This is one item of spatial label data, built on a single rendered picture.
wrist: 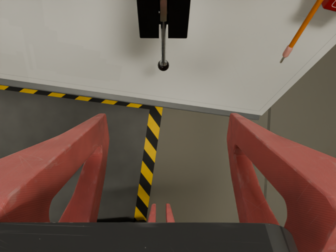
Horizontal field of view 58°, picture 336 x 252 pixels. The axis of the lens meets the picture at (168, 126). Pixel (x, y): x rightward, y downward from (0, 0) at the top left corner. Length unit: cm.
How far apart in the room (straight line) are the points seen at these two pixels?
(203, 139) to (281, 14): 113
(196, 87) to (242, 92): 8
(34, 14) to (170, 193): 122
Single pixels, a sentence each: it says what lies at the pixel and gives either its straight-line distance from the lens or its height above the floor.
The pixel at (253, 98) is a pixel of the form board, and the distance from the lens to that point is 53.
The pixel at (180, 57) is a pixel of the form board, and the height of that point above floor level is 96.
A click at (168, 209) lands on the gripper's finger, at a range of 28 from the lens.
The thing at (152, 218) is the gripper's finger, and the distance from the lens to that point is 27.
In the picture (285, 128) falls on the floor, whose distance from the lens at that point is 167.
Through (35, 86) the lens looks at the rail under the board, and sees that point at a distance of 52.
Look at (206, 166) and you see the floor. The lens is 152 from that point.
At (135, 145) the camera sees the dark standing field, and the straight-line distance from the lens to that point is 142.
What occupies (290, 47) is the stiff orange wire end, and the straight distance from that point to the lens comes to 29.
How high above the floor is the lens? 138
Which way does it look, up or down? 75 degrees down
